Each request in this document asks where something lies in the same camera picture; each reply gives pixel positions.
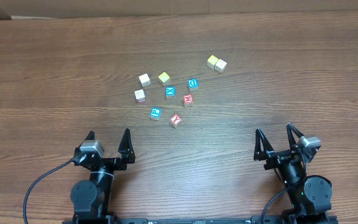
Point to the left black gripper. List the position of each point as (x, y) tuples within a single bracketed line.
[(110, 161)]

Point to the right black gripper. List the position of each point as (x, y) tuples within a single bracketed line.
[(281, 157)]

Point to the blue P block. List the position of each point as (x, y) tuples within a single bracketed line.
[(155, 113)]

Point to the red Y block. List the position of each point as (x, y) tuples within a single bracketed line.
[(175, 120)]

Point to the red M block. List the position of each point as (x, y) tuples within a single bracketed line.
[(188, 100)]

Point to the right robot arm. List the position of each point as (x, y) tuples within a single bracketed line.
[(310, 195)]

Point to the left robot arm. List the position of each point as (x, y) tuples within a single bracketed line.
[(91, 198)]

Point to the white patterned block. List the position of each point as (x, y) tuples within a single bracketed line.
[(139, 96)]

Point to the white block upper left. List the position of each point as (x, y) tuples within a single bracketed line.
[(144, 79)]

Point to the blue X block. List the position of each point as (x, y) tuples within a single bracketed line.
[(170, 92)]

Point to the yellow block centre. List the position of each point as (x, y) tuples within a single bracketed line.
[(164, 78)]

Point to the yellow block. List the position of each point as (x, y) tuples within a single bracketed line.
[(164, 78), (212, 61)]

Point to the white block far right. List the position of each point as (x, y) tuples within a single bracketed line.
[(220, 65)]

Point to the blue Q block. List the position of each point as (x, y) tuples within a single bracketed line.
[(193, 84)]

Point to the yellow block far right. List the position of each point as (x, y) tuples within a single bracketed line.
[(212, 61)]

